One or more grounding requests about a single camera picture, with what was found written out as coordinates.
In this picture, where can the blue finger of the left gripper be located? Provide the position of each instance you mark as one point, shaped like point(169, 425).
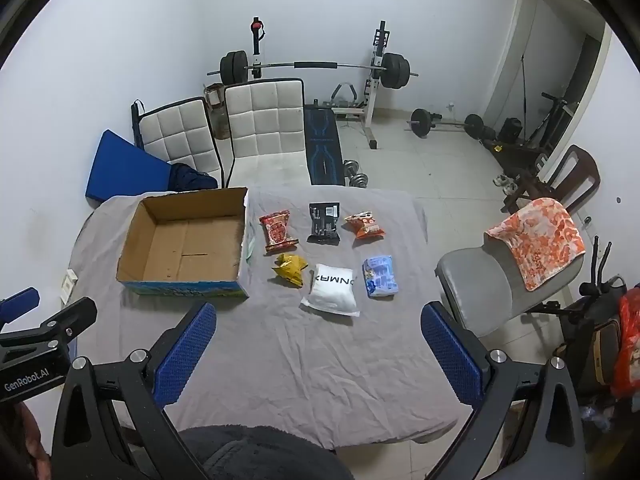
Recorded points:
point(19, 304)

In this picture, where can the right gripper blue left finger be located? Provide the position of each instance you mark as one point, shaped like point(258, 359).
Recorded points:
point(88, 441)

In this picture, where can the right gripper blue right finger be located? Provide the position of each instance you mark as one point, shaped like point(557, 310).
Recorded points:
point(548, 442)

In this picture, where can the light blue snack packet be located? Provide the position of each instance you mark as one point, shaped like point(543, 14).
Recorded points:
point(379, 277)

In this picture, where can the white ONMAX pouch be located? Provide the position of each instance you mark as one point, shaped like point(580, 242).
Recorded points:
point(332, 291)

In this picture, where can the orange panda snack packet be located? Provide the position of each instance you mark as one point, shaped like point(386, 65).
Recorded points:
point(364, 226)

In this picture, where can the red plastic bag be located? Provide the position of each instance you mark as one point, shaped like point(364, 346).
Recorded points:
point(626, 370)

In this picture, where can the black exercise machine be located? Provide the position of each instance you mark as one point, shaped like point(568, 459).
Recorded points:
point(592, 331)

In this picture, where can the grey office chair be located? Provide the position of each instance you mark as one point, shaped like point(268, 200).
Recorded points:
point(485, 289)

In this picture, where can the blue foam mat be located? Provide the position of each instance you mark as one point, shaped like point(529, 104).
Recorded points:
point(121, 169)

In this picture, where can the open cardboard box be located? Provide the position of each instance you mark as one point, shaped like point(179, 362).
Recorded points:
point(189, 244)

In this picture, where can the orange floral towel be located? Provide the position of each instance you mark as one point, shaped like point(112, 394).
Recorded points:
point(542, 238)

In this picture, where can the grey tablecloth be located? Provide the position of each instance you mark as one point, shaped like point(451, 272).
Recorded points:
point(333, 380)

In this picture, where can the dark blue cloth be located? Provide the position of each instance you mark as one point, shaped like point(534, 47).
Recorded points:
point(183, 178)

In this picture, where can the yellow snack packet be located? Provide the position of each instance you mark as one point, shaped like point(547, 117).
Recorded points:
point(290, 268)

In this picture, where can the left white padded chair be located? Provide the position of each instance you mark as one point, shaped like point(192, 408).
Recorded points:
point(179, 133)

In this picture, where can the white padded chair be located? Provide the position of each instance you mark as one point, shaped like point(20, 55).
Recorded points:
point(179, 133)
point(267, 130)

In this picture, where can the brown wooden chair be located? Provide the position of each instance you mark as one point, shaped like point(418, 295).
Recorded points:
point(573, 182)

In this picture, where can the red snack packet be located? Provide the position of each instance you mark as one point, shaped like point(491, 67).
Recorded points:
point(275, 226)

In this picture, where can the black snack packet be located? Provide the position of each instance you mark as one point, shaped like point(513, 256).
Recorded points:
point(324, 219)

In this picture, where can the small chrome dumbbells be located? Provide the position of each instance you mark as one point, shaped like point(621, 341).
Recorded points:
point(353, 176)

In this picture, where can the right white padded chair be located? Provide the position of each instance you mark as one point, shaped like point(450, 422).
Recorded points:
point(267, 130)

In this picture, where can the floor barbell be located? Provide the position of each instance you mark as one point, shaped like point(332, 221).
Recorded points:
point(422, 122)

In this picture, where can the black weight bench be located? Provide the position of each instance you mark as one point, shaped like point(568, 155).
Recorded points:
point(325, 162)

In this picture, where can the barbell on rack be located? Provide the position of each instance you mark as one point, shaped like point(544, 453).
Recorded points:
point(393, 70)

